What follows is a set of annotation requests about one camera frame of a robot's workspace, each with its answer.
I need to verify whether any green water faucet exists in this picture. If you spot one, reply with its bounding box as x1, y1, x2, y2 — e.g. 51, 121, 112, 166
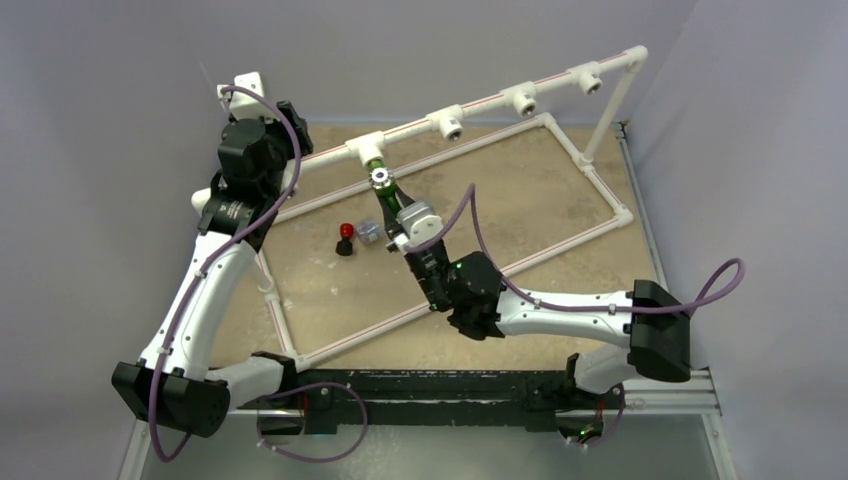
366, 159, 397, 199

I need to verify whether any white pvc pipe frame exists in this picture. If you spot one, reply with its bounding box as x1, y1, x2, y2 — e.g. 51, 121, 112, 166
192, 44, 651, 371

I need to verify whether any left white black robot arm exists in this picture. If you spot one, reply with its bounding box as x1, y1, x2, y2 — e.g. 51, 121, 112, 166
111, 92, 313, 437

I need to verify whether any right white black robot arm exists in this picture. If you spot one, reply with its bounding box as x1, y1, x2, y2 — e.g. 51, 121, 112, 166
377, 190, 692, 407

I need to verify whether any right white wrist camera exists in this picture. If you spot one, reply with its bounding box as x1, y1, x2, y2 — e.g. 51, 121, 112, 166
384, 201, 444, 253

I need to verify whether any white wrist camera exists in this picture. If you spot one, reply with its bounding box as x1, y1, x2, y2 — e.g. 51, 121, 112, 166
384, 201, 444, 253
216, 71, 274, 122

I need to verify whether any black faucet with red handle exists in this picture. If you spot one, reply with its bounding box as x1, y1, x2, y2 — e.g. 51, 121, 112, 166
335, 223, 355, 257

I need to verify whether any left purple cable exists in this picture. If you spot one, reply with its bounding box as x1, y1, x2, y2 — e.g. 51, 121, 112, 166
148, 83, 370, 465

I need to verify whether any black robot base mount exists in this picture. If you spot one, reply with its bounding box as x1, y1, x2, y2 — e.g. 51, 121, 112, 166
233, 368, 627, 436

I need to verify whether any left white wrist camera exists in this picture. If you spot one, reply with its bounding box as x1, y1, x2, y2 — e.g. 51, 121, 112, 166
216, 71, 274, 122

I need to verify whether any aluminium table frame rail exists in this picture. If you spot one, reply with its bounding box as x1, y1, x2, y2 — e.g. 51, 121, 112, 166
189, 370, 720, 424

